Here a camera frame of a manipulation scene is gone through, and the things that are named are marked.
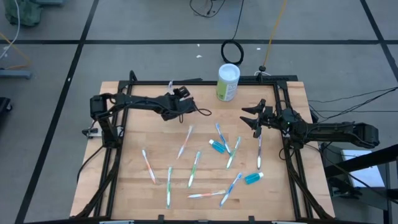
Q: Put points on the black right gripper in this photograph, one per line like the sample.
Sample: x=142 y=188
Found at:
x=268 y=119

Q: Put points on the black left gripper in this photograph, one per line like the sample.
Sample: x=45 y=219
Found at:
x=174 y=107

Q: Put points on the blue packaged toothbrush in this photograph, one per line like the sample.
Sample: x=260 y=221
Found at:
x=222 y=137
x=230 y=189

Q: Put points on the purple packaged toothbrush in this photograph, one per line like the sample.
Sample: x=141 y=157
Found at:
x=259 y=154

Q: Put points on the green packaged toothbrush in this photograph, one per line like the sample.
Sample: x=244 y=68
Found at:
x=168 y=186
x=234 y=152
x=194 y=169

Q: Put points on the orange packaged toothbrush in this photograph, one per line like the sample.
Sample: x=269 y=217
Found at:
x=185 y=141
x=148 y=166
x=206 y=194

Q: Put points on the blue toothpaste tube white cap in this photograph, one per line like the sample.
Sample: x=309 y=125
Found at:
x=252 y=178
x=217 y=147

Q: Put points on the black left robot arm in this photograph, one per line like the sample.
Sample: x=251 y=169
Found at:
x=136 y=101

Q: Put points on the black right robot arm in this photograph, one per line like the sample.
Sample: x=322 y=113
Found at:
x=335 y=132

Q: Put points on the clear acrylic organizer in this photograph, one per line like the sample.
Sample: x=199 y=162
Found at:
x=170 y=84

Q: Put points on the white green wipes canister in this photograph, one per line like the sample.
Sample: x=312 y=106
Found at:
x=228 y=84

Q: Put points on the silver aluminium plate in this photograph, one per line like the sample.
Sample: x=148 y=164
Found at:
x=289 y=222
x=116 y=222

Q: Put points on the black equipment stand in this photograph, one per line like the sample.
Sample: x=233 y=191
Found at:
x=367 y=160

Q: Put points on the white box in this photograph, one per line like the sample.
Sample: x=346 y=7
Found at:
x=370 y=175

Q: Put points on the grey metal stand foot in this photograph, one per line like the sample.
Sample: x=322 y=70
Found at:
x=15 y=74
x=46 y=2

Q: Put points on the green bag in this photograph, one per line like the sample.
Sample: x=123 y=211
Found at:
x=25 y=12

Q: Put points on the black aluminium table frame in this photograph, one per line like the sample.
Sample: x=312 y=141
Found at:
x=255 y=79

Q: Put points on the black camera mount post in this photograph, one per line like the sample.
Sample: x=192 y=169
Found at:
x=262 y=68

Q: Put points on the silver mounting bracket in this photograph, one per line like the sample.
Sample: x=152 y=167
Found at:
x=93 y=133

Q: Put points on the black frame bracket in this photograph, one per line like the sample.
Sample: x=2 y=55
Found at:
x=160 y=218
x=252 y=219

